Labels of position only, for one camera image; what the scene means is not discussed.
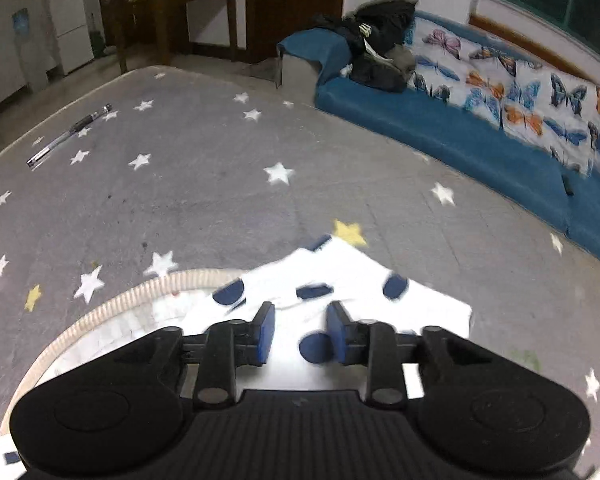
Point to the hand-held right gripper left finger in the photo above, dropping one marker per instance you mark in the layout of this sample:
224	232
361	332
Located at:
266	334

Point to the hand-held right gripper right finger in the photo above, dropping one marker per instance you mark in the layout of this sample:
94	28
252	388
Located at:
337	334

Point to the white navy polka-dot pants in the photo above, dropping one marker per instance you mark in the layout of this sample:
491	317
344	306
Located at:
350	270

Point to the grey star print tablecloth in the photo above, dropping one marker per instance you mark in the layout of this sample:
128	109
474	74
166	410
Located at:
205	200

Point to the round built-in induction cooktop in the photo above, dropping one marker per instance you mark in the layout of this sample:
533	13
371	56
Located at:
105	311

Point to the blue sofa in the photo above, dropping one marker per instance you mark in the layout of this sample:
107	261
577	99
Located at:
430	125

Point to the black clear pen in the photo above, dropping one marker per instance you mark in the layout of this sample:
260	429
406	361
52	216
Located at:
70	135

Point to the butterfly print cushion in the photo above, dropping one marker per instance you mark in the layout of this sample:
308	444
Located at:
460	75
555	115

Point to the black bag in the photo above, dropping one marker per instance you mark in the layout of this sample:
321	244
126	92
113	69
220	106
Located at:
380	35

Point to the dark wooden door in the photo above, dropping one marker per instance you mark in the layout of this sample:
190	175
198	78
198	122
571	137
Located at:
295	5

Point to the white water dispenser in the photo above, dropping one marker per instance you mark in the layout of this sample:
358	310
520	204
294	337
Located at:
27	60

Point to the white refrigerator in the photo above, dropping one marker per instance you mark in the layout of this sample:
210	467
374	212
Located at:
72	25

